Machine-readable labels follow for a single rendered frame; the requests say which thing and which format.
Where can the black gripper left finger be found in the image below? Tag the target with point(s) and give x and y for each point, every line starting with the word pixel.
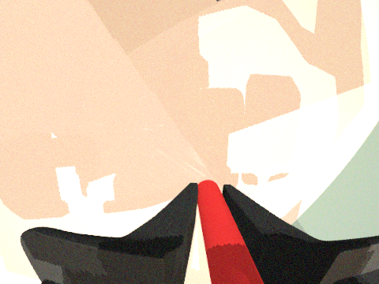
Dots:
pixel 155 253

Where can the red peg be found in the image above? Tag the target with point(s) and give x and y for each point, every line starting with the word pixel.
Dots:
pixel 229 261

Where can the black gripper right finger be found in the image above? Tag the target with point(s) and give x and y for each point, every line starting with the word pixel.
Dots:
pixel 285 255

